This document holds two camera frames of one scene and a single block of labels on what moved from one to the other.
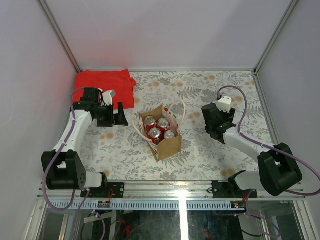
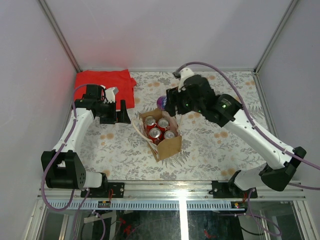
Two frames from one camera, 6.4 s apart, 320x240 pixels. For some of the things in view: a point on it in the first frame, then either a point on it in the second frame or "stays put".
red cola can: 150,122 stays put
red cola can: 163,123 stays put
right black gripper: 229,116 -> 173,96
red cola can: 169,134 stays put
